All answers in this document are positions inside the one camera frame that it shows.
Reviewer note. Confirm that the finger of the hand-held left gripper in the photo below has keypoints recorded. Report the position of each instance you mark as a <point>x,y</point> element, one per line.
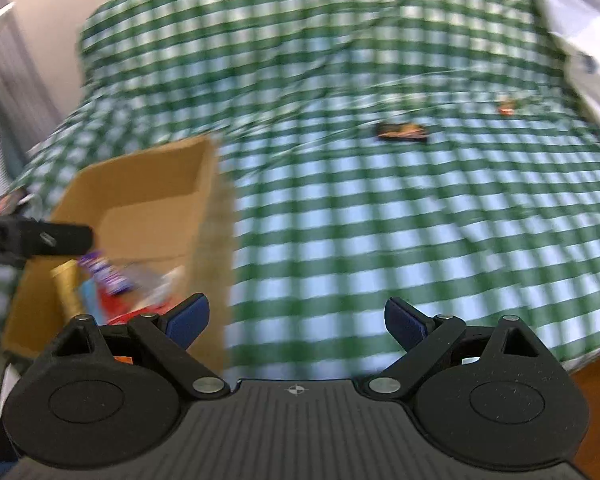
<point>55,240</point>

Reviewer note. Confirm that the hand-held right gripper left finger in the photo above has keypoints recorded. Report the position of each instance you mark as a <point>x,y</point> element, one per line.
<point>187,320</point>

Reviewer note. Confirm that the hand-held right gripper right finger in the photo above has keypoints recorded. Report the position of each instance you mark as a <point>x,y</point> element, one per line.
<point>405,322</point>

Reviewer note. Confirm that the clear packet of white crackers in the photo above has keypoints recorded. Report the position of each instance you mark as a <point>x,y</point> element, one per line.
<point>174,280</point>

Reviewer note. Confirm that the yellow snack stick packet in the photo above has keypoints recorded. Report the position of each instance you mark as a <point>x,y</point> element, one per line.
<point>67,287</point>

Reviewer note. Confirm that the purple candy wrapper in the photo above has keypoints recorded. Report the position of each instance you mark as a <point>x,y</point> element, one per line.
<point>107,275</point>

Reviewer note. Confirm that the plain red snack packet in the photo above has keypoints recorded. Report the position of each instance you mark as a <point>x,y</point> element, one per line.
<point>112,307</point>

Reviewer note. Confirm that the brown cardboard box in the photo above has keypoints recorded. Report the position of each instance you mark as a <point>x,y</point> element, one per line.
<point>145,185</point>

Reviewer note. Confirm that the black smartphone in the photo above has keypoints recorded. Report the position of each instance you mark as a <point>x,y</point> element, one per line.
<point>10,202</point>

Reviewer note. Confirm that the green checked blanket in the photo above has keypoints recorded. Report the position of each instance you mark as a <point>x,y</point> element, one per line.
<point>380,235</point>

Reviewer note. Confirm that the grey curtain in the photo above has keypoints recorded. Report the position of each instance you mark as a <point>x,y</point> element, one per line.
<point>10,110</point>

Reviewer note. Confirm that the black snack packet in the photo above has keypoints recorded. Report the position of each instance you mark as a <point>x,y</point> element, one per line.
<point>402,132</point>

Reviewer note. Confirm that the small gold candy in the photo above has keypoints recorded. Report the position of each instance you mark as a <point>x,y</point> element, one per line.
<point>506,107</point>

